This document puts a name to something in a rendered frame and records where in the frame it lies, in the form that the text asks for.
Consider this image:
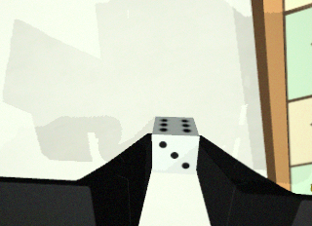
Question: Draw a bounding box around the white die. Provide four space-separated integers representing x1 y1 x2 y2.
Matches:
152 116 200 174

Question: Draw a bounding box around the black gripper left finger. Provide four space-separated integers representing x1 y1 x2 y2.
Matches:
0 133 152 226

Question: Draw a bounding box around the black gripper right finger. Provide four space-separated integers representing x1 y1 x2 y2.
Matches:
196 135 312 226

